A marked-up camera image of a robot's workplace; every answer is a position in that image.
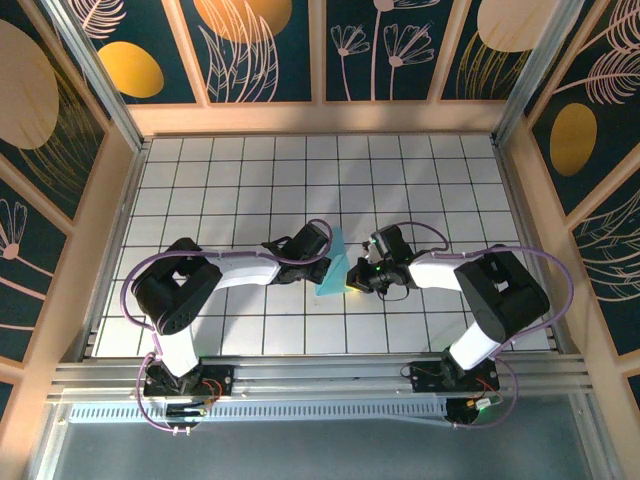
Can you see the black round electronics module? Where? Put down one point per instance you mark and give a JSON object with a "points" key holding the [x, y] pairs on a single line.
{"points": [[465, 412]]}

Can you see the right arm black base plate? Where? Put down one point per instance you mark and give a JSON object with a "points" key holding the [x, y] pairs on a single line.
{"points": [[425, 375]]}

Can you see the light blue paper sheet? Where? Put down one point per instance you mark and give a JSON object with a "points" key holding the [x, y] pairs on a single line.
{"points": [[337, 272]]}

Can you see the aluminium corner post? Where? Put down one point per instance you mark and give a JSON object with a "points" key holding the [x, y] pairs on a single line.
{"points": [[530, 75], [100, 85]]}

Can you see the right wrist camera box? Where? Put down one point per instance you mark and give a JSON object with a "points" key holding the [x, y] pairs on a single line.
{"points": [[371, 250]]}

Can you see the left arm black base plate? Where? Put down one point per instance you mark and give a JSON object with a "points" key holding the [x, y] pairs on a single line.
{"points": [[220, 377]]}

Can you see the black rectangular electronics module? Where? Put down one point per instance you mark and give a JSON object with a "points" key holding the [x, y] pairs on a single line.
{"points": [[185, 412]]}

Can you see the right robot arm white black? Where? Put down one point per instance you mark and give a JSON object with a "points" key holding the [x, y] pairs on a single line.
{"points": [[435, 272]]}

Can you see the aluminium mounting rail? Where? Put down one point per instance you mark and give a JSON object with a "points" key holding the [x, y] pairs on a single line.
{"points": [[320, 375]]}

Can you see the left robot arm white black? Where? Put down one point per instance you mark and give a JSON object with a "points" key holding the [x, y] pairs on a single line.
{"points": [[240, 272]]}

